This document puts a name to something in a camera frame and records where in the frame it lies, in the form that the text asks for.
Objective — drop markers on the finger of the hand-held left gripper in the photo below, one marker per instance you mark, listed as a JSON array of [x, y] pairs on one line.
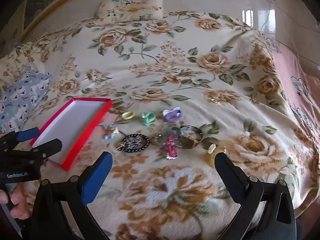
[[48, 148], [27, 134]]

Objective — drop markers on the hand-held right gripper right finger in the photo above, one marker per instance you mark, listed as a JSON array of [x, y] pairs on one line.
[[228, 173]]

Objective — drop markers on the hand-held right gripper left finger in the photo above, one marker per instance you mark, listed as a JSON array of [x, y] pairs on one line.
[[100, 175]]

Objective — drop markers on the red jewelry box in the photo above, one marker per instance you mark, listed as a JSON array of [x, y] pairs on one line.
[[70, 127]]

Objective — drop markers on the metal bangle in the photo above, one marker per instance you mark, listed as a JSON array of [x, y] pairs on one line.
[[191, 142]]

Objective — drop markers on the person's left hand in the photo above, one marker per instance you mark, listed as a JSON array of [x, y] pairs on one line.
[[21, 197]]

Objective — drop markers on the blue bear print pillow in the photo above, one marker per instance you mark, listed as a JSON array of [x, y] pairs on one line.
[[22, 97]]

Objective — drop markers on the pink hair clip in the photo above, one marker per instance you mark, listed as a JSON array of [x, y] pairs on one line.
[[171, 149]]

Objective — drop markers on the pink bed sheet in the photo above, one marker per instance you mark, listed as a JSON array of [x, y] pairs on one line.
[[300, 100]]

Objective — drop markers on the gold framed picture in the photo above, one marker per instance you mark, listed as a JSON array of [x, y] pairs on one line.
[[42, 7]]

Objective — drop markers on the cream cartoon print pillow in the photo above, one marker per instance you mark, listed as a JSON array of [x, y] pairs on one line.
[[130, 8]]

